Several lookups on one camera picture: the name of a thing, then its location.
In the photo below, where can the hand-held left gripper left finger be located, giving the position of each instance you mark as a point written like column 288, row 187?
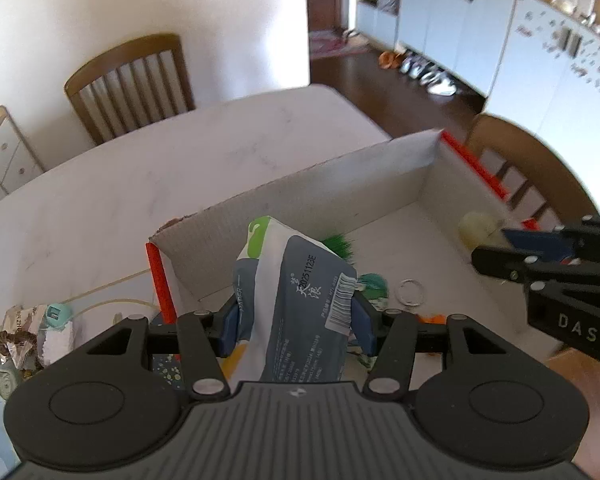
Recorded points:
column 231, row 322

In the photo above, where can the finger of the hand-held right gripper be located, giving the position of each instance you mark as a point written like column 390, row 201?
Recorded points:
column 535, row 242
column 495, row 260

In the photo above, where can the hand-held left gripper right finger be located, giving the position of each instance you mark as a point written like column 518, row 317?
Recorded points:
column 362, row 325

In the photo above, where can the cream round object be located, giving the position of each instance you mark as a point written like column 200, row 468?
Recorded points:
column 477, row 227

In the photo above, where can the red white cardboard box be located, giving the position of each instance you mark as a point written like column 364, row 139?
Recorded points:
column 330, row 185

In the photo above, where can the person's right forearm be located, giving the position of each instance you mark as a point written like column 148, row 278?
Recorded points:
column 595, row 410

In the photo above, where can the green white small packet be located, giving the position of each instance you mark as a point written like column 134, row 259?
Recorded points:
column 375, row 287

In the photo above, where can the small orange toy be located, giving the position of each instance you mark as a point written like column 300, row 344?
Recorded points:
column 432, row 318

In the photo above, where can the green bristle brush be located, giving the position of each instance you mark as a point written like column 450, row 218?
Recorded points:
column 341, row 247

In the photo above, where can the brown wooden slat chair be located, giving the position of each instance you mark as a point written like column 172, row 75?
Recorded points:
column 505, row 132
column 125, row 50

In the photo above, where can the painted fish table mat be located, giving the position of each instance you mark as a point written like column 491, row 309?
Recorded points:
column 110, row 305

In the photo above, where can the white cupboard with stickers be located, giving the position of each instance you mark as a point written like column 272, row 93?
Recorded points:
column 530, row 75

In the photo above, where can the mint green pencil sharpener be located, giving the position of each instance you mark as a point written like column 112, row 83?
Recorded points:
column 57, row 315

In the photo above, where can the silver foil wrapper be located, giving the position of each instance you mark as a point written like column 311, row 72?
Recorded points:
column 22, row 322

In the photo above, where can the orange slippers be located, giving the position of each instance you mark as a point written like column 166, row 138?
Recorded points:
column 390, row 60

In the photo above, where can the small green wrapper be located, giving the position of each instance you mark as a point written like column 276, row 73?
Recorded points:
column 2, row 382

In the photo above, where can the tall white cupboard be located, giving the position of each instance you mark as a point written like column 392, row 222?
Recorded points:
column 445, row 20

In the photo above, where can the low white cabinet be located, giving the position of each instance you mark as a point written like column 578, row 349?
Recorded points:
column 375, row 25

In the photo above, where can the pink floor rug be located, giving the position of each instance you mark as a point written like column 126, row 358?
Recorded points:
column 330, row 45

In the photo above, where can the white cabinet wooden top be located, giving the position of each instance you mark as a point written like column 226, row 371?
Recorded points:
column 5, row 155

